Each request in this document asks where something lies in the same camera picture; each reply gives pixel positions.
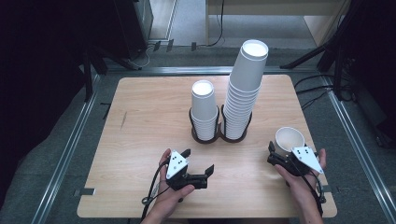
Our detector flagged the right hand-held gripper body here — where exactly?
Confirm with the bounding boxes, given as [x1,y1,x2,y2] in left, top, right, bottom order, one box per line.
[266,147,324,177]

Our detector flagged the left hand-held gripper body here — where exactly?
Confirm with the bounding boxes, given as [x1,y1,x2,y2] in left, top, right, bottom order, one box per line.
[165,149,209,191]

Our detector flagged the white paper cup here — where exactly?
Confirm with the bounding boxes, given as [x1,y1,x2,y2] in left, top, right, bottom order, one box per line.
[275,126,306,157]

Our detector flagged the black double cup holder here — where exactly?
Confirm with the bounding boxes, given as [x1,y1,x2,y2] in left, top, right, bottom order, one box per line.
[188,104,253,145]

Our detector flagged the tall stack of white cups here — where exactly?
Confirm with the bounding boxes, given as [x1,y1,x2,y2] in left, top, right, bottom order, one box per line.
[222,39,270,141]

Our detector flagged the person's right hand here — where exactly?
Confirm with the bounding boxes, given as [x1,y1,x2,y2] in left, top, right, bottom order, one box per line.
[273,147,328,201]

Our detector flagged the person's left hand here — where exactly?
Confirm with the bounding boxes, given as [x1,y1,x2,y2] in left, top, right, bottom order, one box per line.
[153,147,196,217]

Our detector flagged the short stack of white cups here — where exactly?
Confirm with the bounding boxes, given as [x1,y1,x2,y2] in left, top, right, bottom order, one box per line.
[190,79,219,142]

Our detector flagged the black tripod leg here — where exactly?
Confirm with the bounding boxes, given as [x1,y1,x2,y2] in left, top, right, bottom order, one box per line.
[279,41,332,70]

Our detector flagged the grey tape strip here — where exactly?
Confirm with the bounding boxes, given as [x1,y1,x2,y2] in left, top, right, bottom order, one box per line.
[73,188,96,198]

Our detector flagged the black stand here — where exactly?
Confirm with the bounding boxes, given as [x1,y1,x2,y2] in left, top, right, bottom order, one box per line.
[81,46,109,103]

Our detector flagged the light wooden furniture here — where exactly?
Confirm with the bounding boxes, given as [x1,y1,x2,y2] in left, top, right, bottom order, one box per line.
[205,0,354,49]

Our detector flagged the black cabinet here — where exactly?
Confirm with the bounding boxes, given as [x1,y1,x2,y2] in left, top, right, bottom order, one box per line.
[112,0,154,61]

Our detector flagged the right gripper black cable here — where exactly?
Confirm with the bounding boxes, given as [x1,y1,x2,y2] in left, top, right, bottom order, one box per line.
[306,170,327,217]

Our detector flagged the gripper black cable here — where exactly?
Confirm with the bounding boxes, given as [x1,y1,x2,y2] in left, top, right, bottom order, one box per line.
[140,161,172,224]
[306,170,327,217]

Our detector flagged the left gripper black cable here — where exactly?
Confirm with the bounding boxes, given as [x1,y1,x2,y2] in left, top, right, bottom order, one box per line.
[140,161,172,224]

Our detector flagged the metal frame rail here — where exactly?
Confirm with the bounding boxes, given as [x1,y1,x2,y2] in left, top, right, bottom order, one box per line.
[30,74,103,224]
[321,74,396,223]
[104,65,326,77]

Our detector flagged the black floor cables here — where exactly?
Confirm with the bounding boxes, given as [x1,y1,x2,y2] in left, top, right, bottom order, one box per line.
[293,73,357,110]

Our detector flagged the white cable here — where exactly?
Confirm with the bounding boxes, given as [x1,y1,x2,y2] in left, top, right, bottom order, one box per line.
[130,43,157,70]

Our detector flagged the hanging black cable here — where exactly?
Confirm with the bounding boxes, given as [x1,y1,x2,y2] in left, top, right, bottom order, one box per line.
[206,0,226,49]

